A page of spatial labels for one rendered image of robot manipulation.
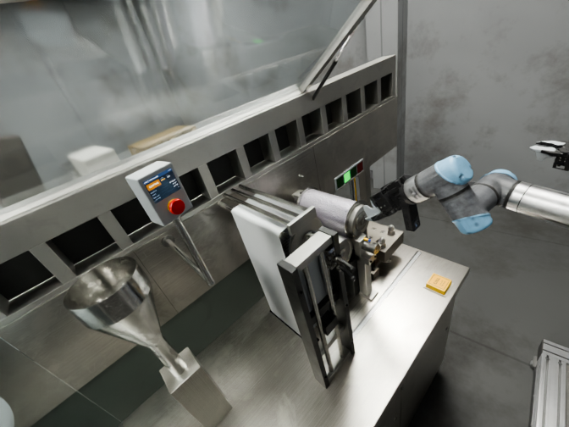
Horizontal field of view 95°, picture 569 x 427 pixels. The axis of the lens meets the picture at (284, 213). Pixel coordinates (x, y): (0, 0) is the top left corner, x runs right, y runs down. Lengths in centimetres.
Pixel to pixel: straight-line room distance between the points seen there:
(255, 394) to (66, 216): 78
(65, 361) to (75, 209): 44
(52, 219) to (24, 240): 7
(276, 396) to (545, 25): 307
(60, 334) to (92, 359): 14
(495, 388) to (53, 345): 205
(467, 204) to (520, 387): 154
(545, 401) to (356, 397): 112
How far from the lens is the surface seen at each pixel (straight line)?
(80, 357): 104
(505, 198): 86
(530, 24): 314
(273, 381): 107
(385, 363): 105
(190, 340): 117
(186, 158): 87
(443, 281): 124
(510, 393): 213
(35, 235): 85
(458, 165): 74
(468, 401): 204
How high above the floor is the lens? 184
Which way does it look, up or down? 32 degrees down
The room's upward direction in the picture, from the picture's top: 15 degrees counter-clockwise
